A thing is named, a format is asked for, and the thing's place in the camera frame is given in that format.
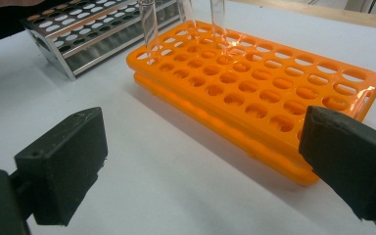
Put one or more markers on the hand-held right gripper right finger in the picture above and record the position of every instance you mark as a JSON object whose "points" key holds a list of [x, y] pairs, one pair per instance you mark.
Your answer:
{"points": [[352, 163]]}

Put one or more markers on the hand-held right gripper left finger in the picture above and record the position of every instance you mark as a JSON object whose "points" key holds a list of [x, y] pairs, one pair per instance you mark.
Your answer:
{"points": [[62, 169]]}

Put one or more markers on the silver metal test tube rack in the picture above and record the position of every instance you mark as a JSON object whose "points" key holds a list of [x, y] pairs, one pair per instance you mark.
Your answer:
{"points": [[88, 45]]}

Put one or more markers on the orange plastic test tube rack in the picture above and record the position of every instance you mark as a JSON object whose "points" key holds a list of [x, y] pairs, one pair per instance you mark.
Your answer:
{"points": [[209, 114]]}

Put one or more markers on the clear glass test tube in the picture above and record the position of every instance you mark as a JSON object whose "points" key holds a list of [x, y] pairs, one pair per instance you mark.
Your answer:
{"points": [[189, 16], [218, 16], [148, 26]]}

